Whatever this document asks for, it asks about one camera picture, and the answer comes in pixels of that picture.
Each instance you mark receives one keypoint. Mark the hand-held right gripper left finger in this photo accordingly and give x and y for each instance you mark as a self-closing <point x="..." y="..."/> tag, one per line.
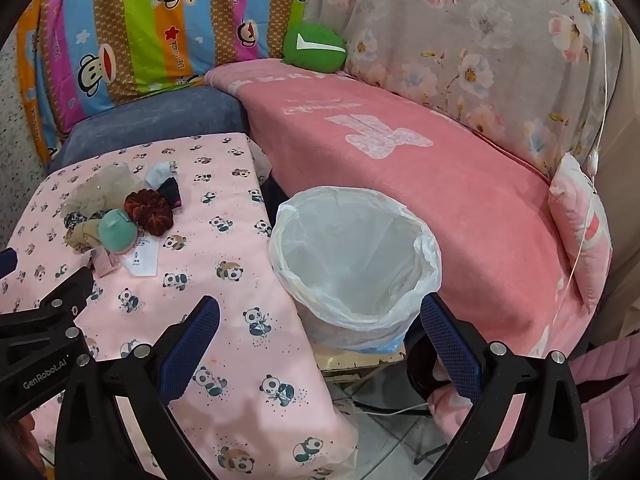
<point x="192" y="352"/>

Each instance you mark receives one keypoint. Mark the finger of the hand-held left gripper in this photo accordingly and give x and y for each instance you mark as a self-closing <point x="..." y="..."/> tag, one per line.
<point x="70" y="287"/>
<point x="6" y="263"/>

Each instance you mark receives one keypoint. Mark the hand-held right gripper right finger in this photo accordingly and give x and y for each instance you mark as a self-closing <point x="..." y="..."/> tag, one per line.
<point x="450" y="350"/>

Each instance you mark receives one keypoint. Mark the leopard print ribbon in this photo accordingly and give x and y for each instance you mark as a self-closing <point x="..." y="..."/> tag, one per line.
<point x="75" y="220"/>

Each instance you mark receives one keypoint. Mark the white plastic bag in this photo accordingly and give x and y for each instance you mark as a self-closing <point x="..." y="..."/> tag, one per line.
<point x="350" y="260"/>

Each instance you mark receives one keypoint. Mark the navy pleated cloth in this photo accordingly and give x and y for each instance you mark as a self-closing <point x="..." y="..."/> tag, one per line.
<point x="171" y="191"/>

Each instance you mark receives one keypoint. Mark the beige scrunchie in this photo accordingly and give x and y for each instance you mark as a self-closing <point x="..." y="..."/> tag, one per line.
<point x="85" y="240"/>

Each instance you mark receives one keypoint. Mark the pale green-grey fabric pouch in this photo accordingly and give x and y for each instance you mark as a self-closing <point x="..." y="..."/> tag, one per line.
<point x="117" y="232"/>

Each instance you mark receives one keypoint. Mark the white paper label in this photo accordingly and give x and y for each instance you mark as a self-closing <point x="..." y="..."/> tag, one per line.
<point x="142" y="260"/>

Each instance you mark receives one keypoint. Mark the pink panda print cloth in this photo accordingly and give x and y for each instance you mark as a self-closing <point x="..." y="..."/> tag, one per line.
<point x="210" y="260"/>

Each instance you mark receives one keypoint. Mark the beige mesh puff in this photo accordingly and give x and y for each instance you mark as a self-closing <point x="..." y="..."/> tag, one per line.
<point x="105" y="185"/>

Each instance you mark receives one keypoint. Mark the dark red scrunchie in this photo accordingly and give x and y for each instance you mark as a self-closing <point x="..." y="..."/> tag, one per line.
<point x="150" y="212"/>

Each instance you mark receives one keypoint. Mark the light blue sock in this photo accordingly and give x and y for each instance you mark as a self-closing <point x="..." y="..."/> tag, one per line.
<point x="157" y="172"/>

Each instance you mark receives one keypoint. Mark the pink quilted fabric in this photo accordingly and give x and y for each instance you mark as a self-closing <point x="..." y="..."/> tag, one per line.
<point x="610" y="385"/>

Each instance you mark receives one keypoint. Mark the pink blanket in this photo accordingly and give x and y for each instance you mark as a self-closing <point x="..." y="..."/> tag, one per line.
<point x="425" y="185"/>

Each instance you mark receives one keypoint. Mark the pink quilted pillow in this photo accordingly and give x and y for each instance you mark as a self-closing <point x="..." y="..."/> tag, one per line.
<point x="580" y="220"/>

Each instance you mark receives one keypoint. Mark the blue-grey velvet cushion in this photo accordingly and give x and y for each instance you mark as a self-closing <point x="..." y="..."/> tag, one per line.
<point x="150" y="115"/>

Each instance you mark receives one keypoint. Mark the colourful cartoon pillow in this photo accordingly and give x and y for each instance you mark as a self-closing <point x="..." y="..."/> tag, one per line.
<point x="125" y="25"/>

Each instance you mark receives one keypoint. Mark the grey floral blanket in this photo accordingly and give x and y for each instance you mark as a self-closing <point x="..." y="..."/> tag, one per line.
<point x="450" y="35"/>

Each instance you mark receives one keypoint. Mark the green round cushion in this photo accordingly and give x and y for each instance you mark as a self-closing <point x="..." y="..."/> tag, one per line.
<point x="310" y="57"/>

